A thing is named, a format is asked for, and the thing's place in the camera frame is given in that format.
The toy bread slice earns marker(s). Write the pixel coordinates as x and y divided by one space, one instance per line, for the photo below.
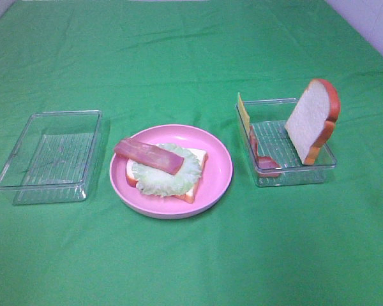
313 119
198 185

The toy bacon strip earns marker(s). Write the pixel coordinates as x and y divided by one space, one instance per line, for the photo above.
149 155
264 162

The yellow toy cheese slice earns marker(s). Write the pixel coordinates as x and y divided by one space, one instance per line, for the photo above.
243 114

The toy lettuce leaf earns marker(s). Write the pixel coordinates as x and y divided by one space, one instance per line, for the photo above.
166 183

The clear plastic box right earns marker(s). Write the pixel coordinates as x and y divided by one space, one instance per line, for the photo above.
268 119

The clear plastic box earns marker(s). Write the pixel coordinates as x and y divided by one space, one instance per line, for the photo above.
54 158
268 119

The pink plate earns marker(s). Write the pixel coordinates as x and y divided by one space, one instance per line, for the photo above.
216 176

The clear plastic box left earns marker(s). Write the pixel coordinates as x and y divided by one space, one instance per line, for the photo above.
54 158

